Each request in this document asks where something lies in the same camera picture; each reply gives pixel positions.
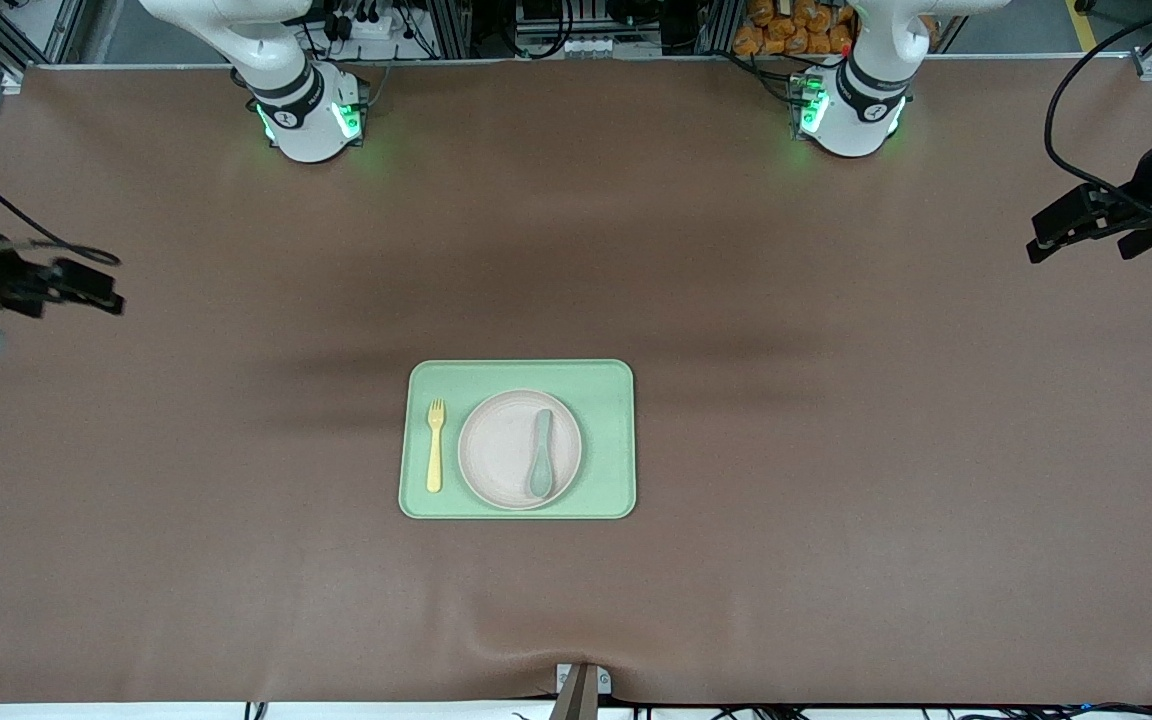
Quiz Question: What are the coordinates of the slanted aluminium frame profile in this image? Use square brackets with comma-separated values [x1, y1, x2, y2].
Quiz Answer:
[0, 0, 87, 76]

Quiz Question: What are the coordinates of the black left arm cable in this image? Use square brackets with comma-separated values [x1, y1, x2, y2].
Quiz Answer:
[1043, 0, 1152, 216]

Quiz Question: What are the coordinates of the upright aluminium frame post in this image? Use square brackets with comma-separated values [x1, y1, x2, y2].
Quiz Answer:
[426, 0, 472, 59]
[696, 0, 737, 56]

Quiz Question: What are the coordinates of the light green rectangular tray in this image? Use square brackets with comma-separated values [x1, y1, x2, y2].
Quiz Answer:
[398, 359, 638, 521]

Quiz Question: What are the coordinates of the brown table mat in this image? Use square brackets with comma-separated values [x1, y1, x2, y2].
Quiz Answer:
[0, 58, 1152, 706]

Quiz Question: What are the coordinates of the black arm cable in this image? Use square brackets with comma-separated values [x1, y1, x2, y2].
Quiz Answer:
[1043, 0, 1152, 216]
[0, 148, 124, 268]

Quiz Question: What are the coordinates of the green plastic spoon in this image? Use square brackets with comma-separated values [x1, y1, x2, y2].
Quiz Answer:
[529, 408, 556, 500]

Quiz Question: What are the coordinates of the round white plate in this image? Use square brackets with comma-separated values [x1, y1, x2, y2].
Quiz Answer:
[457, 389, 584, 512]

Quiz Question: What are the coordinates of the small white terminal block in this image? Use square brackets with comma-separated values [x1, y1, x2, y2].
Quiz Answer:
[558, 35, 629, 59]

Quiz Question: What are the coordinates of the orange snack bag pile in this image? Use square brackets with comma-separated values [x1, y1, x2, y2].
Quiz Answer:
[733, 0, 857, 57]

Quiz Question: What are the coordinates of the white power strip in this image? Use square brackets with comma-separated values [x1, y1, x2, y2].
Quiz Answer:
[321, 0, 412, 43]

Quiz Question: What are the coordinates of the yellow plastic fork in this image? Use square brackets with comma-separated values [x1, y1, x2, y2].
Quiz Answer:
[425, 399, 447, 495]

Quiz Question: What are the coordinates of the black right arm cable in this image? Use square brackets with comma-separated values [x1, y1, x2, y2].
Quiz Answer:
[0, 148, 124, 268]

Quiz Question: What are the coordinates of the grey metal stand post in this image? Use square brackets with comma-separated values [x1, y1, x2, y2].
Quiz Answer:
[548, 665, 602, 720]

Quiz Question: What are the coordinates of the white table clamp bracket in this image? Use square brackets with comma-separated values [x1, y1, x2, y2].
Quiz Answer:
[556, 663, 613, 698]

